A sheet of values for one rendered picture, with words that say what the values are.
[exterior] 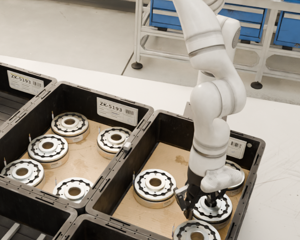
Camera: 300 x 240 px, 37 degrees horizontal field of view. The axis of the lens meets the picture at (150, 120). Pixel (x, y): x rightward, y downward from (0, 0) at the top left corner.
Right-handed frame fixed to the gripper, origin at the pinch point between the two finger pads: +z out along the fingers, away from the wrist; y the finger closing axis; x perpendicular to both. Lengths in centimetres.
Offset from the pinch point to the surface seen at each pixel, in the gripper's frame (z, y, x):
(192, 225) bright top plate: -0.8, 3.8, 4.1
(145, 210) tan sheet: 2.4, 10.4, -6.0
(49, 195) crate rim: -7.6, 31.6, -9.1
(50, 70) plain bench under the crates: 15, 12, -94
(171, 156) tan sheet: 2.3, -3.5, -20.8
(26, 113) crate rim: -7.7, 30.0, -39.1
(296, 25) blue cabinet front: 38, -147, -135
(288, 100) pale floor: 85, -145, -122
